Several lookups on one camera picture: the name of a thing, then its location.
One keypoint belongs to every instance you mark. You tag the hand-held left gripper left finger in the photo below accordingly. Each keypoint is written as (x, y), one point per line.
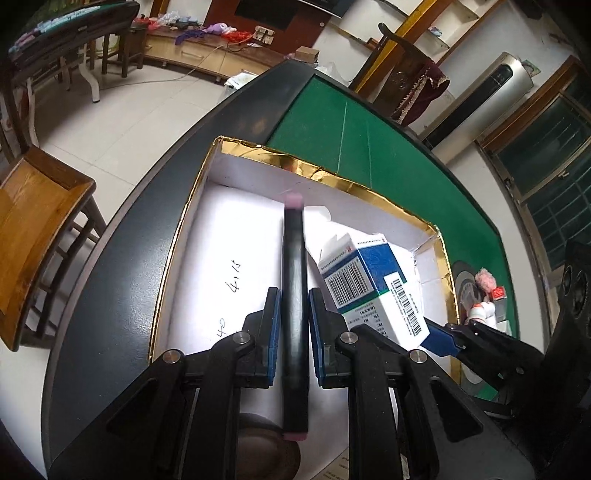
(273, 337)

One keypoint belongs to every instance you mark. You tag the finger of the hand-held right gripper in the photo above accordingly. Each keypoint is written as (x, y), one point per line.
(441, 342)

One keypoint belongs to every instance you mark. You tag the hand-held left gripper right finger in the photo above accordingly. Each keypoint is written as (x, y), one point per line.
(316, 339)

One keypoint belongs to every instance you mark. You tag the black marker pen pink ends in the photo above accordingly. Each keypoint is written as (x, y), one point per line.
(295, 300)

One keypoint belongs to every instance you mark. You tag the white bottle red cap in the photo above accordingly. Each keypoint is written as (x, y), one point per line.
(481, 314)

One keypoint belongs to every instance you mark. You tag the blue white medicine box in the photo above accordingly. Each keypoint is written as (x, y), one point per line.
(369, 272)

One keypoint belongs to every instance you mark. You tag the gold-edged cardboard box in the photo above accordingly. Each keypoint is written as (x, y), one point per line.
(258, 177)

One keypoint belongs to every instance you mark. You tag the round metal dice panel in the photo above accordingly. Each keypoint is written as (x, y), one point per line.
(462, 279)

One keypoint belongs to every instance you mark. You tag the silver carton red end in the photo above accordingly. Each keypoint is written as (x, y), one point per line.
(499, 292)

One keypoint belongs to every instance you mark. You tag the pink fluffy ball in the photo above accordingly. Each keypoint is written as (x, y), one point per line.
(485, 279)

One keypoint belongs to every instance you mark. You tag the white paper sheet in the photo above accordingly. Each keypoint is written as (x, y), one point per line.
(221, 258)

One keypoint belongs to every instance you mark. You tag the barred window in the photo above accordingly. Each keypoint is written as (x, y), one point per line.
(549, 152)

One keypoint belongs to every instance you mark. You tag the maroon fringed cloth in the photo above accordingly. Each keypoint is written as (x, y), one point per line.
(422, 94)

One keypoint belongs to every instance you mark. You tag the standing air conditioner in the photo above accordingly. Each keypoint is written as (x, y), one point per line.
(489, 92)

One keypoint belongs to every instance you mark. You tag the light wooden chair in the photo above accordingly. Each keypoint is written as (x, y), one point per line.
(41, 207)

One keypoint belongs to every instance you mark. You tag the dark carved wooden armchair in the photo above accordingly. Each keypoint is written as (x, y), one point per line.
(392, 69)

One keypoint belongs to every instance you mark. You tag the small cardboard box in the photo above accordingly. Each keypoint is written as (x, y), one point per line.
(307, 54)

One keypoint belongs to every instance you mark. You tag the low wooden tv cabinet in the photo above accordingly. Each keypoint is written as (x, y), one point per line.
(207, 53)

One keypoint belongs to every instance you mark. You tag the red cloth item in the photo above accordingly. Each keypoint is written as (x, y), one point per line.
(235, 36)

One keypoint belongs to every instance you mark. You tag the purple plush toy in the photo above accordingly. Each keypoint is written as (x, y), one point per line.
(217, 29)

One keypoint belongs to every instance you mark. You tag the dark wooden stool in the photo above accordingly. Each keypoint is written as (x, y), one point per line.
(124, 46)

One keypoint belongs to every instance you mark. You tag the flat screen television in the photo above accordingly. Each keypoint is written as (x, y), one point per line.
(330, 7)

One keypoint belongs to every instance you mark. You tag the dark mahjong table with tiles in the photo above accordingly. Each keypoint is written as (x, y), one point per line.
(69, 23)

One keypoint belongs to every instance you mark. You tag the wall power socket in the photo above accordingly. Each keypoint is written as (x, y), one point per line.
(264, 35)

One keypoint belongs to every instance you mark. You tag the wall shelves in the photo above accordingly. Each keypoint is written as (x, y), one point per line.
(443, 23)

